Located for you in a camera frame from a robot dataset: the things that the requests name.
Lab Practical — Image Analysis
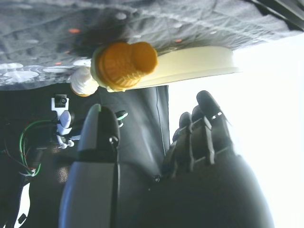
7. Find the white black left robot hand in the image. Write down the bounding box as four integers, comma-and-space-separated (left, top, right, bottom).
59, 90, 276, 228

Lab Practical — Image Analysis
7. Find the ice cream toy yellow cream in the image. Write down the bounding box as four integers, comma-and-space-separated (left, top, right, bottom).
90, 41, 159, 93

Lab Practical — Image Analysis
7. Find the ice cream toy white cream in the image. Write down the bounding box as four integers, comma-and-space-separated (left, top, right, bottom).
70, 67, 98, 97

